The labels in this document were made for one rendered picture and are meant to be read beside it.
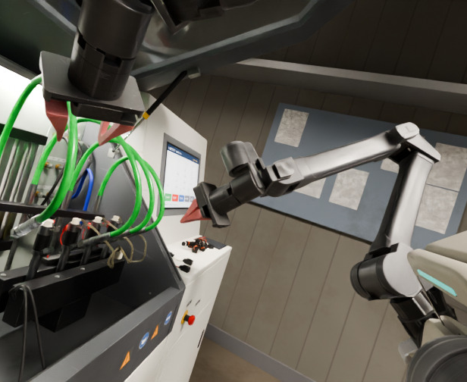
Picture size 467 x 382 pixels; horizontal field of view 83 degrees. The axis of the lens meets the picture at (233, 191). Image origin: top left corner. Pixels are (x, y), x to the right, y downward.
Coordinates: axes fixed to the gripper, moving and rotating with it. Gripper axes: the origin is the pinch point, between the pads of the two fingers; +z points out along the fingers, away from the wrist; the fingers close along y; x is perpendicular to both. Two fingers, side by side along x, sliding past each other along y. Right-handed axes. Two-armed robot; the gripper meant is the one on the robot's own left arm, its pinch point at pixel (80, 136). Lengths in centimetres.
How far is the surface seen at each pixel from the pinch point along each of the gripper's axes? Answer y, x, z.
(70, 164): -0.4, -2.0, 9.1
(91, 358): -3.9, 25.4, 29.2
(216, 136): -146, -122, 107
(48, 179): -4, -33, 58
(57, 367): 1.1, 24.8, 28.2
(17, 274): 5.2, 2.7, 44.2
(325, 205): -184, -20, 65
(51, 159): -5, -37, 52
